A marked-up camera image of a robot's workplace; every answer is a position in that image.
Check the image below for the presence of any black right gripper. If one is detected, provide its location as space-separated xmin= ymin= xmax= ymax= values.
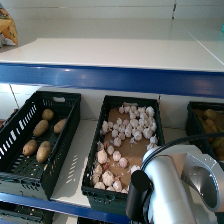
xmin=125 ymin=169 xmax=154 ymax=224

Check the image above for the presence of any dark green garlic crate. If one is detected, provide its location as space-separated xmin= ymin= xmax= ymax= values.
xmin=80 ymin=94 xmax=166 ymax=217

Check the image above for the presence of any pile of white mushrooms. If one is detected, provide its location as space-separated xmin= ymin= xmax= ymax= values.
xmin=91 ymin=106 xmax=158 ymax=195

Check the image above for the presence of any white shelf blue edge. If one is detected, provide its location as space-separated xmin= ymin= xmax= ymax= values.
xmin=0 ymin=37 xmax=224 ymax=99
xmin=0 ymin=84 xmax=224 ymax=224

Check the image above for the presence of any dark green potato crate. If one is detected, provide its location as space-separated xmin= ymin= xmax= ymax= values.
xmin=0 ymin=90 xmax=82 ymax=201

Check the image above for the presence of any dark green crate yellow produce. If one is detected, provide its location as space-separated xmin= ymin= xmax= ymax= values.
xmin=185 ymin=101 xmax=224 ymax=169

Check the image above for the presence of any yellowish potato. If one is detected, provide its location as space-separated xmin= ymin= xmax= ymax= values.
xmin=203 ymin=108 xmax=219 ymax=121
xmin=210 ymin=136 xmax=224 ymax=152
xmin=204 ymin=118 xmax=220 ymax=133

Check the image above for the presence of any brown potato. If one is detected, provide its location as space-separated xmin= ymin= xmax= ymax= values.
xmin=41 ymin=108 xmax=55 ymax=122
xmin=32 ymin=119 xmax=50 ymax=138
xmin=22 ymin=139 xmax=38 ymax=157
xmin=35 ymin=140 xmax=52 ymax=164
xmin=53 ymin=118 xmax=68 ymax=135

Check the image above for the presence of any dark green plastic crate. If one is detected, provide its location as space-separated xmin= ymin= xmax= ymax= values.
xmin=0 ymin=200 xmax=54 ymax=224

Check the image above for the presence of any yellow snack bag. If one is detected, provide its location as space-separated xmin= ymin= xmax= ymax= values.
xmin=0 ymin=3 xmax=19 ymax=47

